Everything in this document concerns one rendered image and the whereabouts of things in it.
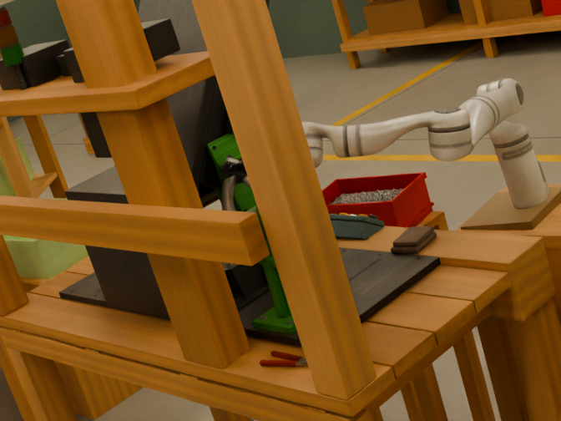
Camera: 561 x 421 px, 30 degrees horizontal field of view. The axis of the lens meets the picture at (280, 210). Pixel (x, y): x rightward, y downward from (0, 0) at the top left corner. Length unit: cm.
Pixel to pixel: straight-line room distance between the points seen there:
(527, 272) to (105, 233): 95
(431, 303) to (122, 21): 90
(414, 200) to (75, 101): 116
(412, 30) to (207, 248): 688
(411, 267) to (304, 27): 802
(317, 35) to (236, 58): 850
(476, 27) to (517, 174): 565
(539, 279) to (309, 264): 73
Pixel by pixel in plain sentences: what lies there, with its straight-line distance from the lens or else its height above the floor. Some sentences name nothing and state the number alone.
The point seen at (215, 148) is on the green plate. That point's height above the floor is 126.
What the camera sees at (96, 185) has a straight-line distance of 271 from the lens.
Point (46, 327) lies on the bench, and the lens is 296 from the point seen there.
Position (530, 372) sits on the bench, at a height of 58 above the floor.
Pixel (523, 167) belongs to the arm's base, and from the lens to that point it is 272.
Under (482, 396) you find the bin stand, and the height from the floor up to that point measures 19.
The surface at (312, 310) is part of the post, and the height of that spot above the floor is 108.
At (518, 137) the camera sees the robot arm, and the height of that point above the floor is 106.
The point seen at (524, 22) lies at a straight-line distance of 807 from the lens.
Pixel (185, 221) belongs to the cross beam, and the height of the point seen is 127.
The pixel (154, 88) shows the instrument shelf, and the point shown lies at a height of 153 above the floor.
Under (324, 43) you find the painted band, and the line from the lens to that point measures 1029.
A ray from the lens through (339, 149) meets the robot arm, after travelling 230.
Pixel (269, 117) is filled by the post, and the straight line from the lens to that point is 185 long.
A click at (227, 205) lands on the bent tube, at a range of 255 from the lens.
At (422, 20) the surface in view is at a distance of 873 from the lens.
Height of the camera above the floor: 187
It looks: 18 degrees down
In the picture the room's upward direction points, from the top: 17 degrees counter-clockwise
